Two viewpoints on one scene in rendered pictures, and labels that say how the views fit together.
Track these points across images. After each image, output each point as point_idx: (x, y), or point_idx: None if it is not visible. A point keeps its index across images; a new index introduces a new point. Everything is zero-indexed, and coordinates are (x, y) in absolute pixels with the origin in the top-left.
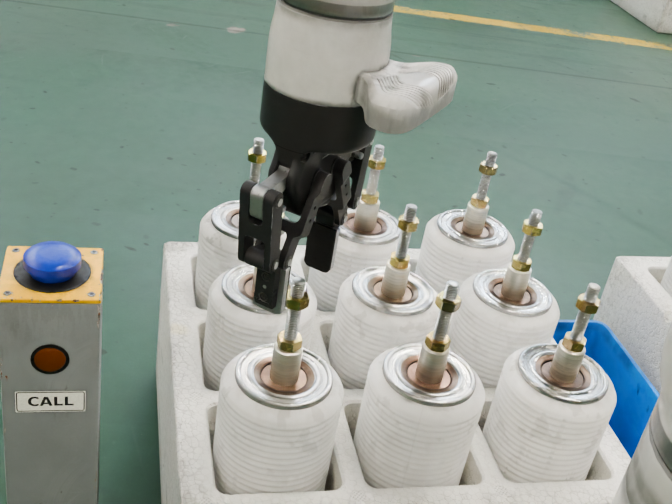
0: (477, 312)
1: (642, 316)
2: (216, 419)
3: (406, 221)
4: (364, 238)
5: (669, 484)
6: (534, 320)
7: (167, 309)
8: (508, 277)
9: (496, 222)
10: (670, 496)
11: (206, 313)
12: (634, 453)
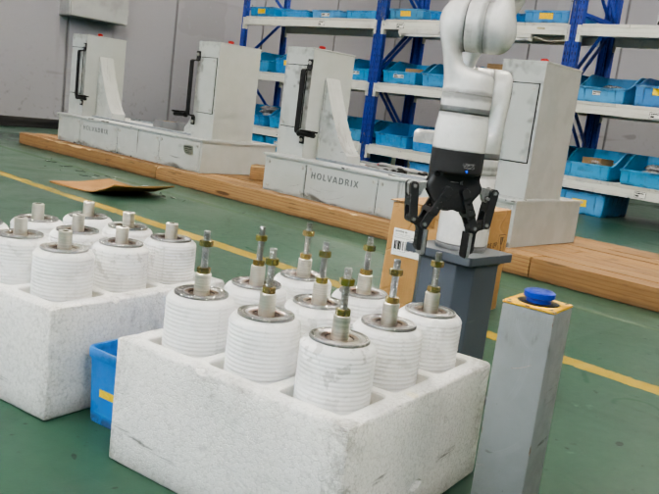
0: (285, 292)
1: (96, 320)
2: (454, 349)
3: (329, 251)
4: (284, 311)
5: (497, 162)
6: None
7: (401, 409)
8: (264, 272)
9: (179, 287)
10: (497, 164)
11: (383, 392)
12: (482, 171)
